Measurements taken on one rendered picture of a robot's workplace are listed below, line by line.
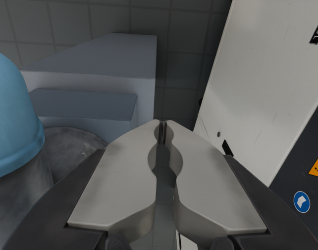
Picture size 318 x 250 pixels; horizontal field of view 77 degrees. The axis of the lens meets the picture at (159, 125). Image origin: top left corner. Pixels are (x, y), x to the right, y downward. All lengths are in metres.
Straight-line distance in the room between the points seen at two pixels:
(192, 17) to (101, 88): 0.85
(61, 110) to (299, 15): 0.55
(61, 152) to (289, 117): 0.46
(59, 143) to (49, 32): 1.03
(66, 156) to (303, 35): 0.53
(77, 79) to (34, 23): 0.94
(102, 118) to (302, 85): 0.42
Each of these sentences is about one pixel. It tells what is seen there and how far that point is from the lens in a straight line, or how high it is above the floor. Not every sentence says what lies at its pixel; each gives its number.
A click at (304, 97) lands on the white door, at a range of 0.51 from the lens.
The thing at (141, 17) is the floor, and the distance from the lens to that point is 1.14.
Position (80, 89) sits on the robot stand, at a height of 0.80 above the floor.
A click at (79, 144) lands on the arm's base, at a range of 0.27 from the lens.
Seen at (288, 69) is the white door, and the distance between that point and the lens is 0.58.
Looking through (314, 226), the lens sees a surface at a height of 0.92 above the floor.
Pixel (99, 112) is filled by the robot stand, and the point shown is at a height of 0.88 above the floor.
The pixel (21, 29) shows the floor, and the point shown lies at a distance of 1.34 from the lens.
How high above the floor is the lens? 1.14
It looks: 61 degrees down
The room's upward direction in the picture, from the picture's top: 179 degrees clockwise
